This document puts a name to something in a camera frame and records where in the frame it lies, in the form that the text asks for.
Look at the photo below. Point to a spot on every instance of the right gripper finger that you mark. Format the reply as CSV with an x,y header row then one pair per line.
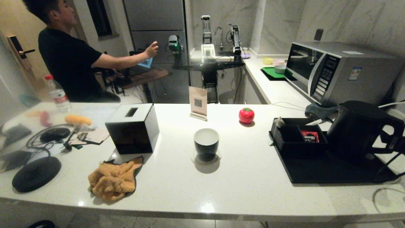
x,y
389,140

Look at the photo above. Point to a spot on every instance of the black electric kettle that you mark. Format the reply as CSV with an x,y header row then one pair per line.
x,y
354,129

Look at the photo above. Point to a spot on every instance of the clear plastic water bottle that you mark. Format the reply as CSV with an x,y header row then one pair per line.
x,y
58,96

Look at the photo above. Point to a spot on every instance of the black serving tray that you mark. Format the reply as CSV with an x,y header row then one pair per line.
x,y
332,171

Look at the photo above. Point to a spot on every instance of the grey cloth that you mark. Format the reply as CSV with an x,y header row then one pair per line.
x,y
319,111

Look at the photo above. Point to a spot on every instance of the silver microwave oven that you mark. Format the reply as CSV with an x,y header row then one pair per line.
x,y
348,76

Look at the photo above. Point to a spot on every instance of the red coffee sachet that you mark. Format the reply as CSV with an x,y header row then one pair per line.
x,y
309,136

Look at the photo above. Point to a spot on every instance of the black compartment organizer box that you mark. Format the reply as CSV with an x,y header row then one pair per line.
x,y
297,148

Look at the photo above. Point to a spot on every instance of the grey-green bowl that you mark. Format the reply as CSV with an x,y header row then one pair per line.
x,y
280,69

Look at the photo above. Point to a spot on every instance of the pink bowl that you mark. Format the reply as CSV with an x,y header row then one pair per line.
x,y
279,62

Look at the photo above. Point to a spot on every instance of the green cutting board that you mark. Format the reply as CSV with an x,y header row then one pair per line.
x,y
269,72

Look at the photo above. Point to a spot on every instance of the red tomato-shaped timer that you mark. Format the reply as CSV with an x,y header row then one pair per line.
x,y
246,116

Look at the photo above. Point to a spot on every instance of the yellow bowl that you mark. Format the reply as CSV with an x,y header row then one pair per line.
x,y
267,61

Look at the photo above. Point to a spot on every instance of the black ceramic cup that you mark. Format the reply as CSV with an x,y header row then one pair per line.
x,y
206,148

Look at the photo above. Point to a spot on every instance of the black teleoperation stand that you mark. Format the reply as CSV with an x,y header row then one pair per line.
x,y
208,66

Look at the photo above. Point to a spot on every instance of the QR code sign stand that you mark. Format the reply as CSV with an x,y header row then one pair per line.
x,y
198,101

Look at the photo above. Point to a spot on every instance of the chrome kitchen faucet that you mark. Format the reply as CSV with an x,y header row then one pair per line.
x,y
220,34

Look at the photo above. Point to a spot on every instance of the brown wooden side table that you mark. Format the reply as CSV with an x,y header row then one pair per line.
x,y
152,76

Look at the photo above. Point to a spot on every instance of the open laptop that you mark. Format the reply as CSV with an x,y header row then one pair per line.
x,y
146,64

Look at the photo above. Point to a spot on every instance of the black tissue box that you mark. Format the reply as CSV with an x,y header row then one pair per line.
x,y
133,139

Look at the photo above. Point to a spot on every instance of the silver refrigerator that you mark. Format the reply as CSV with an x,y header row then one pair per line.
x,y
155,19

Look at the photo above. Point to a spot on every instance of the orange fluffy cloth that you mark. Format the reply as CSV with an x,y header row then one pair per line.
x,y
114,180

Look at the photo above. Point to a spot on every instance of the brown paper packet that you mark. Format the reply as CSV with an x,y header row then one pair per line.
x,y
95,136

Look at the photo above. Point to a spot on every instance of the clear plastic wrapper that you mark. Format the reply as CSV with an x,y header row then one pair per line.
x,y
84,127

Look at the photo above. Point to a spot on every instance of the yellow toy corn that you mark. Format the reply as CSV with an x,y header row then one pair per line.
x,y
78,120

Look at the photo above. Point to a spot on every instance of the dark window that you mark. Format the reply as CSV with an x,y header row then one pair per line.
x,y
99,19

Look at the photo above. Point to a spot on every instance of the black power plug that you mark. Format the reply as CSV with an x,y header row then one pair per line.
x,y
67,146

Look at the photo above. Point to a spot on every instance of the person in black shirt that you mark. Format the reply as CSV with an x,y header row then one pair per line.
x,y
69,60

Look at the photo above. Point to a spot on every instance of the black computer mouse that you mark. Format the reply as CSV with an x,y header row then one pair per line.
x,y
55,135

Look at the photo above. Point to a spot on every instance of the red toy chili pepper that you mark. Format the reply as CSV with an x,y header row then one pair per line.
x,y
45,118

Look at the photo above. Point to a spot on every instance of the round black kettle base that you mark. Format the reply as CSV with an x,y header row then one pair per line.
x,y
36,174

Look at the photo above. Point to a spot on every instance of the round black base part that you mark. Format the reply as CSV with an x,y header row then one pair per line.
x,y
41,224

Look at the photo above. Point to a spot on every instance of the teal stool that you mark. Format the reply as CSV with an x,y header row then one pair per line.
x,y
30,100

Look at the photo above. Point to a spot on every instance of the black pouch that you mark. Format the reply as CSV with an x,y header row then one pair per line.
x,y
17,134

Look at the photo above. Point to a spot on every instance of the dark flat device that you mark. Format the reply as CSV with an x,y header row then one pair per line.
x,y
14,160

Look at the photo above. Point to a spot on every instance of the dark wall socket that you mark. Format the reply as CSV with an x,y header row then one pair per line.
x,y
318,35

